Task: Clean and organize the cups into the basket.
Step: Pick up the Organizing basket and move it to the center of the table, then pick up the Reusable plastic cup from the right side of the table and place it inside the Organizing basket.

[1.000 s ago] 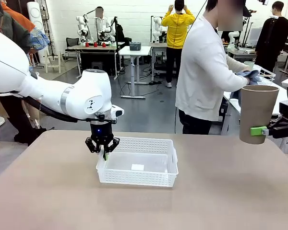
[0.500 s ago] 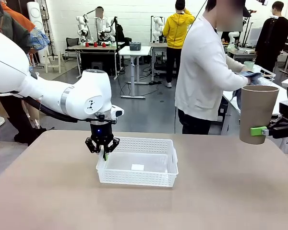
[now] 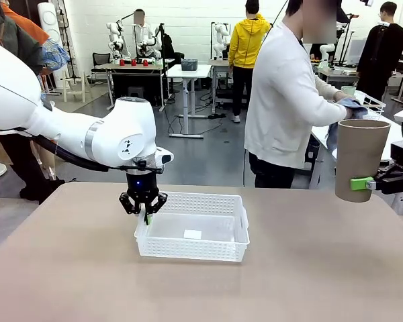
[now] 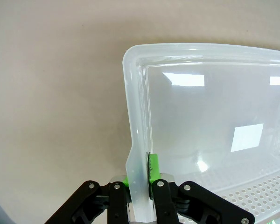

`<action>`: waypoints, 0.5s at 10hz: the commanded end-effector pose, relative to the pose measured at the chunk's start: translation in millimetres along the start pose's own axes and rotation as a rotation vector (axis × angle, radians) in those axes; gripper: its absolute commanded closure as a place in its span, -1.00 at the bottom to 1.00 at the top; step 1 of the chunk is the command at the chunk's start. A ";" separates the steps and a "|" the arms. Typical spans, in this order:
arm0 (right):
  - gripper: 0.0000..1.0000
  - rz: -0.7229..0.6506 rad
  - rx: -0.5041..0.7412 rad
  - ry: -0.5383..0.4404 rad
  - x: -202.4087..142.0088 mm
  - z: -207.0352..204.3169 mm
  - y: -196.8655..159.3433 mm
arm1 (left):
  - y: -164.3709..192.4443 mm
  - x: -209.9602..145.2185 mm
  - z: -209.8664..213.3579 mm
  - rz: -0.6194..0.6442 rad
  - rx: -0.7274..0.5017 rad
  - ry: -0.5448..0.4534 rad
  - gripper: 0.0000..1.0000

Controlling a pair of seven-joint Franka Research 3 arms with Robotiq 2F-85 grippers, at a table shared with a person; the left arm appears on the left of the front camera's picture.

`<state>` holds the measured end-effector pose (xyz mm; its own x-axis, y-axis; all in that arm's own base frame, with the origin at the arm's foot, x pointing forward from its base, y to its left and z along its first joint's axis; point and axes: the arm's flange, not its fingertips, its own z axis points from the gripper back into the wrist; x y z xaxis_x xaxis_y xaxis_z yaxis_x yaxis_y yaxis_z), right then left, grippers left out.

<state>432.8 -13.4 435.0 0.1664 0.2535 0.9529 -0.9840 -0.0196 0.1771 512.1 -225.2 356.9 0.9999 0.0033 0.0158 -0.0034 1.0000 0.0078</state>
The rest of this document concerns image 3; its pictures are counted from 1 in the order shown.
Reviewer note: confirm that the white height-adjustable desk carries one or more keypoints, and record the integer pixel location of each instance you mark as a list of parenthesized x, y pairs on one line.
[(188, 72)]

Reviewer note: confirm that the black floor power strip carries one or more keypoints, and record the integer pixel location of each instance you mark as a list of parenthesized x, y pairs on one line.
[(217, 116)]

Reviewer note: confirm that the grey plastic stool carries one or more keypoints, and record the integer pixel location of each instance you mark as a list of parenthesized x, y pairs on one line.
[(136, 91)]

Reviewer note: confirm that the person in white sweater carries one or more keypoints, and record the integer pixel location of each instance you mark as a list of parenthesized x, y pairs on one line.
[(282, 100)]

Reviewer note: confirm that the person in yellow hoodie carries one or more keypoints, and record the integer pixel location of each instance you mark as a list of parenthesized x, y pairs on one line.
[(248, 40)]

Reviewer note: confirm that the black hanging jacket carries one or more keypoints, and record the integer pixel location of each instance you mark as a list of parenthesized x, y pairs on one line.
[(166, 42)]

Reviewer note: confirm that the white perforated plastic basket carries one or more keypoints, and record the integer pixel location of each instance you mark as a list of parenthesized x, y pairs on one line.
[(194, 248)]

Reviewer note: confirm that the black light stand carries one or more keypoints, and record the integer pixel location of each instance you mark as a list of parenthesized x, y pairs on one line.
[(345, 40)]

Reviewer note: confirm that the tall brown cup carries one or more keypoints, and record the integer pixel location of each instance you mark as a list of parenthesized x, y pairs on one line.
[(359, 151)]

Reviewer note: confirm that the person in orange jacket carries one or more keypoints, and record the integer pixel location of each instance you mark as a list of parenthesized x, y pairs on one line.
[(27, 23)]

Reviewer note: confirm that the pale green cup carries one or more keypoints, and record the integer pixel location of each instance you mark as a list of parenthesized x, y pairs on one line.
[(349, 90)]

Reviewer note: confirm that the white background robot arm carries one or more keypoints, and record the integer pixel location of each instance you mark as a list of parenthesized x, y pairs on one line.
[(221, 38), (115, 37), (151, 43)]

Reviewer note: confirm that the person's left hand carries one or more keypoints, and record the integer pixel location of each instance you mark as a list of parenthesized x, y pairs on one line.
[(342, 96)]

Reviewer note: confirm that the grey storage bin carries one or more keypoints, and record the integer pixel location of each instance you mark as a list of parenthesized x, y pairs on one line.
[(189, 65)]

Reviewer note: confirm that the white tower fan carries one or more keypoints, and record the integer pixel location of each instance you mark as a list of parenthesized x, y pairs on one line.
[(50, 27)]

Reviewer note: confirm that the white wooden step stool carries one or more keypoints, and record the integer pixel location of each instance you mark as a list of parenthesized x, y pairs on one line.
[(74, 88)]

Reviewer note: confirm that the white label inside basket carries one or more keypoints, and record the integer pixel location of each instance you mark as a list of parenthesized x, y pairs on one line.
[(192, 234)]

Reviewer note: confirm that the blue patterned garment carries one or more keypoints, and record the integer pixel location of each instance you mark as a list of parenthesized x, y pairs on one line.
[(55, 55)]

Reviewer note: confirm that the long grey background table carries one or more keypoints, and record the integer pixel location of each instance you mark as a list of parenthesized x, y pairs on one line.
[(339, 72)]

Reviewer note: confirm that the person's right forearm white sleeve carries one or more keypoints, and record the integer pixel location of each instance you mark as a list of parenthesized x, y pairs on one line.
[(334, 110)]

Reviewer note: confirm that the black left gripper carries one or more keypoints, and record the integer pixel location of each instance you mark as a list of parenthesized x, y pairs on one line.
[(141, 184)]

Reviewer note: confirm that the person in black sweater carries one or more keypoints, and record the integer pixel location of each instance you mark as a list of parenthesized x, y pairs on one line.
[(383, 50)]

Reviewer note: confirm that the blue cleaning cloth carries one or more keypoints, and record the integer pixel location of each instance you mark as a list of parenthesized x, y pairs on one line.
[(357, 109)]

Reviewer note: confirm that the black office chair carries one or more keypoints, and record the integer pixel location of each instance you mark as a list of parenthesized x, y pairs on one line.
[(101, 60)]

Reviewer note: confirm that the person in dark green jacket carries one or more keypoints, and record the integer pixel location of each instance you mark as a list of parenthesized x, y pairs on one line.
[(20, 43)]

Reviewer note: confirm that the grey table with white legs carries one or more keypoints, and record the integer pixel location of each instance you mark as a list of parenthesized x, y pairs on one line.
[(134, 68)]

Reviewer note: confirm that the seated person in white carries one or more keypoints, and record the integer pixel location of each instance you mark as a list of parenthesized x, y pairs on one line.
[(141, 33)]

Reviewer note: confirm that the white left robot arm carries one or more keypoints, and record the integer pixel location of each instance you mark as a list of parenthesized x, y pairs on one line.
[(70, 127)]

